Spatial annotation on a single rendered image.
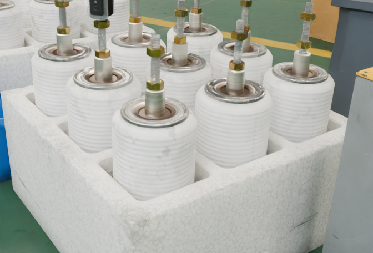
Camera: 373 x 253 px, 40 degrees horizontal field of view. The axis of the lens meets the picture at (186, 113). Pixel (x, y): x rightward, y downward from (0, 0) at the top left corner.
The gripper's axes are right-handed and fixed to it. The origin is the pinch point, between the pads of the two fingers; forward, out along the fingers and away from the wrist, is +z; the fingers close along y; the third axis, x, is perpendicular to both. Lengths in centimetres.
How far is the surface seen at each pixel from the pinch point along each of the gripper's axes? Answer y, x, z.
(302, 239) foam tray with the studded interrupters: 1.9, -27.8, 31.6
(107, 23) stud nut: -0.2, -0.7, 2.5
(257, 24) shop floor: 124, -11, 35
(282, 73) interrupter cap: 8.2, -22.2, 9.7
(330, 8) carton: 112, -35, 24
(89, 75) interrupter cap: 0.1, 2.1, 9.8
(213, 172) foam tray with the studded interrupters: -7.1, -15.7, 17.1
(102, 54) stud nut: -0.8, -0.1, 6.4
